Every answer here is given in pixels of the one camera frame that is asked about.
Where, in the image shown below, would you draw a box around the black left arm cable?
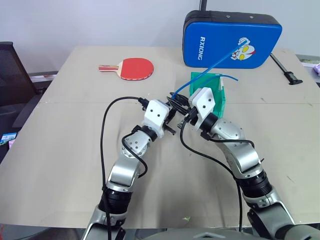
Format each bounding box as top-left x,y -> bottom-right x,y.
99,96 -> 149,240

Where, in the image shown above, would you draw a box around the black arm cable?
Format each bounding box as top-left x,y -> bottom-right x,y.
179,116 -> 256,233
99,96 -> 149,240

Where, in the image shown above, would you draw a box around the grey flat box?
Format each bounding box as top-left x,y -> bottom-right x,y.
27,70 -> 59,81

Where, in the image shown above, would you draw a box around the long blue cable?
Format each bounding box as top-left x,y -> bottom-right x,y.
174,40 -> 248,99

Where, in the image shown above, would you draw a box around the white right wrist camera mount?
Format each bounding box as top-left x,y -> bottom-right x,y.
187,87 -> 217,132

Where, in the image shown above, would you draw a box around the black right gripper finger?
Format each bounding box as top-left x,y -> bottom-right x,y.
174,99 -> 192,112

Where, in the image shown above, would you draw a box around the short blue cable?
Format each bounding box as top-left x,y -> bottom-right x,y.
216,73 -> 240,83

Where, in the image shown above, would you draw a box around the dark rounded robot body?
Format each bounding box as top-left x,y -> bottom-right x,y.
141,224 -> 320,240

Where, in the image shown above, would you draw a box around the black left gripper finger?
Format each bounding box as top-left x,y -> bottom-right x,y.
169,91 -> 189,104
165,97 -> 188,116

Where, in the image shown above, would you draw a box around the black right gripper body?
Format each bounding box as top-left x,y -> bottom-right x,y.
180,107 -> 200,127

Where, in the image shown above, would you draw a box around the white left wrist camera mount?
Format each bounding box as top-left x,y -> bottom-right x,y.
140,98 -> 174,139

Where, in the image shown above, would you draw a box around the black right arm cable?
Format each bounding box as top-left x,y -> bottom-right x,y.
179,116 -> 256,233

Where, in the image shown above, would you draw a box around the black bar tool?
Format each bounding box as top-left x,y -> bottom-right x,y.
269,52 -> 304,86

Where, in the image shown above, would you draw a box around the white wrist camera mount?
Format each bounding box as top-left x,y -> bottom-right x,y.
187,87 -> 217,132
140,98 -> 174,139

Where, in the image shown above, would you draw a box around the red table tennis paddle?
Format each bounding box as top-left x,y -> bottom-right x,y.
97,57 -> 155,82

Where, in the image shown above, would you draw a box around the colourful printed cards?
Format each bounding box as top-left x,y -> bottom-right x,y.
0,132 -> 18,146

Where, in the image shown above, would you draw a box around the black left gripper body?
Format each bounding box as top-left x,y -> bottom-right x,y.
162,104 -> 180,136

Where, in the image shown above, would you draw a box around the green plastic bin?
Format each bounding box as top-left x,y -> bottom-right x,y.
188,71 -> 229,119

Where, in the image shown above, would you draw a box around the black office chair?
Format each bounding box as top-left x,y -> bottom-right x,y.
0,41 -> 44,131

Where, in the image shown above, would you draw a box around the blue RXIONG kick pad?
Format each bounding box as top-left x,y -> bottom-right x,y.
182,10 -> 283,70

